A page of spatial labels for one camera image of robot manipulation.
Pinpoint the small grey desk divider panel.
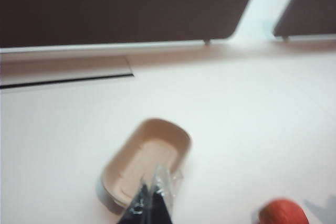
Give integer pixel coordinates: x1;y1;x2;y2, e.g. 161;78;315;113
272;0;336;38

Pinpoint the orange fruit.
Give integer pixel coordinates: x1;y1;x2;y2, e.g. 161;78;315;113
258;199;311;224

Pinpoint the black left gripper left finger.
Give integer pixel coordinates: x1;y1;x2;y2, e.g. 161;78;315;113
117;177;152;224

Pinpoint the beige paper lunchbox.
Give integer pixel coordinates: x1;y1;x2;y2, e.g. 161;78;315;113
96;118;193;216

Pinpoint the desk cable tray lid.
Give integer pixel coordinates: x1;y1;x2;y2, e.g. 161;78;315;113
0;55;135;89

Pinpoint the large grey desk divider panel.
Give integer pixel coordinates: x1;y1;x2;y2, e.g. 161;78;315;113
0;0;264;49

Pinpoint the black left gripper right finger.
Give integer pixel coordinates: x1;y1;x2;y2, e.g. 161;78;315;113
151;165;184;224

